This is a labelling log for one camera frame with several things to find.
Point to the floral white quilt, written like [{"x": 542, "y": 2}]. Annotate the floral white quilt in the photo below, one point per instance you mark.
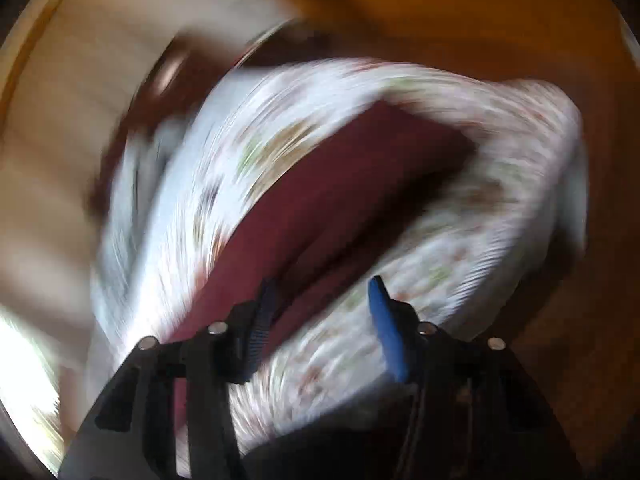
[{"x": 452, "y": 262}]

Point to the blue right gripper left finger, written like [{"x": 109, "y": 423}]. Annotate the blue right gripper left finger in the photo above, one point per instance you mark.
[{"x": 250, "y": 325}]

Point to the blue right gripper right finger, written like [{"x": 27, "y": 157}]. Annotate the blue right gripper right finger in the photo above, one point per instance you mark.
[{"x": 395, "y": 323}]

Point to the dark wooden headboard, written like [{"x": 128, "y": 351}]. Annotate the dark wooden headboard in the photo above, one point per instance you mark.
[{"x": 179, "y": 82}]

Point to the light blue comforter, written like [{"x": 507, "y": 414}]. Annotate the light blue comforter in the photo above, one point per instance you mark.
[{"x": 136, "y": 180}]

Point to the maroon pants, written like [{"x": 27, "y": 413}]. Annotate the maroon pants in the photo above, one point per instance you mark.
[{"x": 326, "y": 221}]

